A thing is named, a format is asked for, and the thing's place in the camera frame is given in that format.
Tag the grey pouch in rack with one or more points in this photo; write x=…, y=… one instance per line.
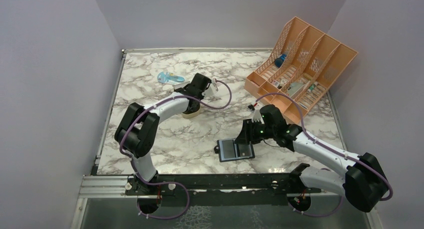
x=295, y=89

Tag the blue round object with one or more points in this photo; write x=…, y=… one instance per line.
x=278, y=62

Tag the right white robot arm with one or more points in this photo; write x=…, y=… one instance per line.
x=358, y=178

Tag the gold oval tray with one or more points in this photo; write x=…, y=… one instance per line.
x=191, y=113

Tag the black card holder wallet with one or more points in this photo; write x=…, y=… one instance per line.
x=217, y=150

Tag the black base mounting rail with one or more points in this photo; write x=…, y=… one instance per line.
x=239, y=189

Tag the black credit card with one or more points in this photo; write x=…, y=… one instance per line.
x=244, y=150
x=228, y=148

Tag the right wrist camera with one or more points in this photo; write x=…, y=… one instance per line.
x=256, y=117

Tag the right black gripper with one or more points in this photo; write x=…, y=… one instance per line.
x=246, y=135

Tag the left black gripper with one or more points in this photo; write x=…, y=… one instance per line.
x=201, y=95

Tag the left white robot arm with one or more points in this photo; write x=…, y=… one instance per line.
x=137, y=130

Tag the orange file organizer rack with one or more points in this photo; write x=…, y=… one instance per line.
x=312, y=56

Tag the blue blister pack item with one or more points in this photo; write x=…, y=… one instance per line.
x=169, y=78

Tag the small box in rack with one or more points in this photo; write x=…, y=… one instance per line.
x=279, y=83

